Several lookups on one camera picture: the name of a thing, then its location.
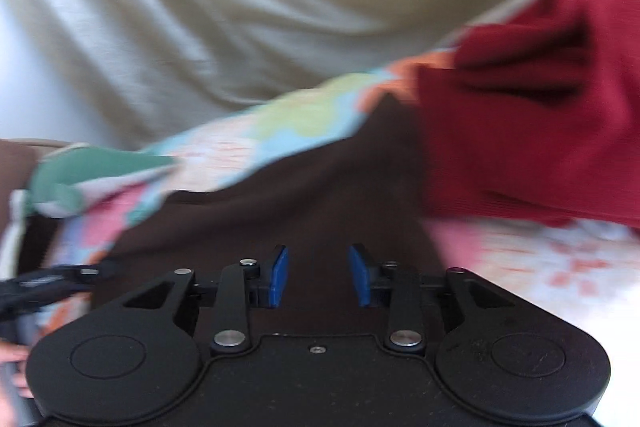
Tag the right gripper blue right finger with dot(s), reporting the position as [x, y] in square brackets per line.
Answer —
[395, 288]

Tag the white orange goose plush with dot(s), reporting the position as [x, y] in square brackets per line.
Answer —
[12, 237]

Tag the person's left hand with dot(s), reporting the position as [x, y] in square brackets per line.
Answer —
[16, 356]

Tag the green white plush toy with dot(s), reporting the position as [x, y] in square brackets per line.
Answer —
[71, 180]

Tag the floral quilted bedspread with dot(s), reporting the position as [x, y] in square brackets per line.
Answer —
[228, 150]

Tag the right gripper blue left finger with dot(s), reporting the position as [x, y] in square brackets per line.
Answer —
[247, 285]

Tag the dark brown sweater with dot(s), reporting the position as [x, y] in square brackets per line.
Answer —
[361, 190]

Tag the red garment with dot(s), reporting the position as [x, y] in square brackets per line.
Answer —
[537, 118]

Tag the brown headboard cushion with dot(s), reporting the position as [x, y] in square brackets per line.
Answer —
[19, 157]

